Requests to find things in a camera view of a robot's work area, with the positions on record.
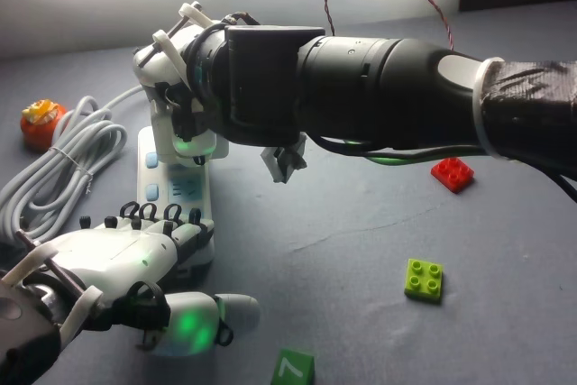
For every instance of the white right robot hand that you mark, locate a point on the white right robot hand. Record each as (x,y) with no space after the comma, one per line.
(155,65)

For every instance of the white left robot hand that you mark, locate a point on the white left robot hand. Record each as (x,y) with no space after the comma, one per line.
(112,259)

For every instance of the white charger adapter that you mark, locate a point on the white charger adapter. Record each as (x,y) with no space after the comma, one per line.
(162,146)

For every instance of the white power strip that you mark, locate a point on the white power strip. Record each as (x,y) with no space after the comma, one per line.
(180,189)

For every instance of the green cube with number seven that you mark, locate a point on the green cube with number seven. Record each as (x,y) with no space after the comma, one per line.
(293,369)

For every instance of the grey table cloth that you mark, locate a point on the grey table cloth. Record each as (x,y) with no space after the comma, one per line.
(360,231)

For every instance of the large lime studded block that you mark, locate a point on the large lime studded block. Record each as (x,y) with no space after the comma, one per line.
(424,283)

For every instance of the red studded block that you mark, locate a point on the red studded block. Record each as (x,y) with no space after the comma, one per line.
(453,177)

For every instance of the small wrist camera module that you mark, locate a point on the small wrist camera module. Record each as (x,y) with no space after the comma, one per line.
(284,162)

